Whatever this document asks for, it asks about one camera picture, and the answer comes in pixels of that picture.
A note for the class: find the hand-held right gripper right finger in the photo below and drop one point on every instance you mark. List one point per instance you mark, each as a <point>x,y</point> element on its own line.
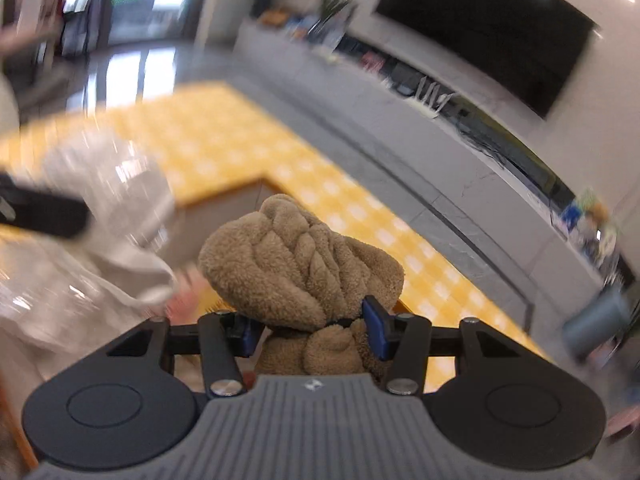
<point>376,327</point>

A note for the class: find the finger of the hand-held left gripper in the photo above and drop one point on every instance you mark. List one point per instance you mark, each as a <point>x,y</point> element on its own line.
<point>45,210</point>

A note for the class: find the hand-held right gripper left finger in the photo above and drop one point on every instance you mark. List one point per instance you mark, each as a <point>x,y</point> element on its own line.
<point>245,335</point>

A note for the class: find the white cellophane-wrapped gift bag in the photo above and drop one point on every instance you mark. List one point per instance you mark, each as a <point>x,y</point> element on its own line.
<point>120,200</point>

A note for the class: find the brown twisted towel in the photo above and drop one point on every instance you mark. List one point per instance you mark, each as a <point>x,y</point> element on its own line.
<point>300,260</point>

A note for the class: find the white marble television cabinet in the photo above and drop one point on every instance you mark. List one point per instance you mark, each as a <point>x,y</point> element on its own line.
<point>450,160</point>

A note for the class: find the yellow checked tablecloth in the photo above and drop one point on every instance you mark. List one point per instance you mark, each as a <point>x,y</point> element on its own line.
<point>215,125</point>

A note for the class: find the grey-blue trash can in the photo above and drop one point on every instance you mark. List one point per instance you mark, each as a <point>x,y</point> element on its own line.
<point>597,322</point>

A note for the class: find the white wifi router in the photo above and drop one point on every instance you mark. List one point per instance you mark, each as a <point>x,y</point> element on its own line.
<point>432,100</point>

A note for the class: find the teddy bear in white wrap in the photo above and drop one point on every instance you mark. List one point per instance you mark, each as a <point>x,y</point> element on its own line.
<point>600,225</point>

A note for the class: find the pink photo card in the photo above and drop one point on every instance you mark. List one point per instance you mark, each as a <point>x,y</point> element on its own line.
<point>373,61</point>

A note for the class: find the snack packets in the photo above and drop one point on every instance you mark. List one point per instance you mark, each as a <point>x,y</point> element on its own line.
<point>290,25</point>

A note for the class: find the black flat television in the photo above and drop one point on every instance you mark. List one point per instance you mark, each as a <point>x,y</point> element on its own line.
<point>490,25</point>

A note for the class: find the green plant in glass vase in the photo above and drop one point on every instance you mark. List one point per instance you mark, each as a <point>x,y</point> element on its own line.
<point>340,5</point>

